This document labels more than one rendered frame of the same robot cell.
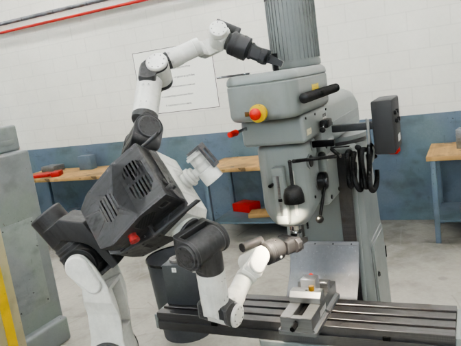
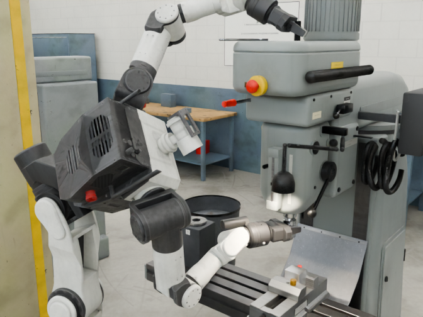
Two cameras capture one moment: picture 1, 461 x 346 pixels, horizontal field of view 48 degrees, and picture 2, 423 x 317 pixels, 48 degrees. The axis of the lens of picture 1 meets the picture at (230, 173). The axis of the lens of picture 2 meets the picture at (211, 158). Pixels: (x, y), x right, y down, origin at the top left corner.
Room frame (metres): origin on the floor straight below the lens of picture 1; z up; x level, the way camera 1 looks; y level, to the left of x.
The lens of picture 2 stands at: (0.33, -0.30, 1.89)
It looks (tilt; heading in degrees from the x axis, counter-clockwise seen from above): 14 degrees down; 13
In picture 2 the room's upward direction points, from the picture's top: straight up
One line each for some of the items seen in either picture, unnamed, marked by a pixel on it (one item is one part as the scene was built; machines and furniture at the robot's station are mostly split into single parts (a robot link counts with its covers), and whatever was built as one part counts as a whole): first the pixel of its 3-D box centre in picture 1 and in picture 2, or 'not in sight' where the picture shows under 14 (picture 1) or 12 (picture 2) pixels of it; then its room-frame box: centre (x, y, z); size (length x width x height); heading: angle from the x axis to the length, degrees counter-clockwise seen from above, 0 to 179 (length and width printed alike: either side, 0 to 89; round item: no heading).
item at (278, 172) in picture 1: (281, 195); (275, 178); (1.86, -0.17, 1.44); 0.04 x 0.04 x 0.21; 64
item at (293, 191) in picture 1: (293, 193); (283, 180); (1.76, -0.21, 1.47); 0.07 x 0.07 x 0.06
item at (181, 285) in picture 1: (192, 278); (187, 238); (2.21, 0.23, 1.04); 0.22 x 0.12 x 0.20; 68
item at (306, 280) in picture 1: (310, 284); (295, 277); (1.94, -0.25, 1.05); 0.06 x 0.05 x 0.06; 63
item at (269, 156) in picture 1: (290, 180); (293, 164); (1.96, -0.22, 1.47); 0.21 x 0.19 x 0.32; 64
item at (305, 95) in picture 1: (320, 92); (342, 73); (1.92, -0.37, 1.79); 0.45 x 0.04 x 0.04; 154
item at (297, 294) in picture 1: (306, 295); (287, 288); (1.89, -0.22, 1.03); 0.12 x 0.06 x 0.04; 63
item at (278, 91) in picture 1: (280, 92); (298, 65); (1.97, -0.23, 1.81); 0.47 x 0.26 x 0.16; 154
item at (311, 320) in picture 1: (309, 301); (290, 294); (1.91, -0.24, 0.99); 0.35 x 0.15 x 0.11; 153
